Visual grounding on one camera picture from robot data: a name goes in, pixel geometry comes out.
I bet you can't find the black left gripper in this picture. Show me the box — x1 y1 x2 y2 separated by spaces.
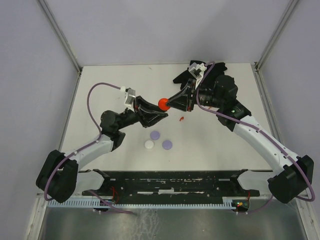
116 95 169 131

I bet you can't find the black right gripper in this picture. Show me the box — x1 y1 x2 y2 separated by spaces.
165 78 224 112

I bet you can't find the orange round charging case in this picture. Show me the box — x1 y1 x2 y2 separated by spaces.
158 98 171 111

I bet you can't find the purple charging case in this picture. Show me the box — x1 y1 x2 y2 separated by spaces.
150 130 161 141
162 140 173 150

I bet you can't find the white round charging case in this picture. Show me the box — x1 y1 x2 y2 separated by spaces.
144 140 155 150

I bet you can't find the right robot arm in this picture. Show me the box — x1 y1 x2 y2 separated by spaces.
158 75 315 204

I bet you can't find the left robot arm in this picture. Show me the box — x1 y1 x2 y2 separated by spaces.
35 96 168 203

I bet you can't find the black cloth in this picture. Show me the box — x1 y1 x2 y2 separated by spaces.
172 60 228 91

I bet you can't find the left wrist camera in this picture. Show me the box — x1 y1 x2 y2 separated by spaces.
120 86 136 111

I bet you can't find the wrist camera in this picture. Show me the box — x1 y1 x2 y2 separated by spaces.
120 86 136 111
188 62 207 89

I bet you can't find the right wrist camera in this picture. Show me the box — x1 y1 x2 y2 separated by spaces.
188 62 207 89

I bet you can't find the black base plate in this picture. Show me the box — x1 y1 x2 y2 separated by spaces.
95 170 260 204

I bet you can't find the aluminium frame rail right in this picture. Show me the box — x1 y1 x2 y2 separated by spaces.
254 0 301 73

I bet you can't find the aluminium frame rail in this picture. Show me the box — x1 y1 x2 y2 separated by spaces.
254 0 301 73
37 0 83 73

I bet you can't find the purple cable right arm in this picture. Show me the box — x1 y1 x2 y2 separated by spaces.
195 61 316 215

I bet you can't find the blue-white cable duct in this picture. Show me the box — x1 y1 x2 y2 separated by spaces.
47 197 249 210

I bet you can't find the aluminium frame rail left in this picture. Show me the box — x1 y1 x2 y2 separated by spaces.
37 0 83 73

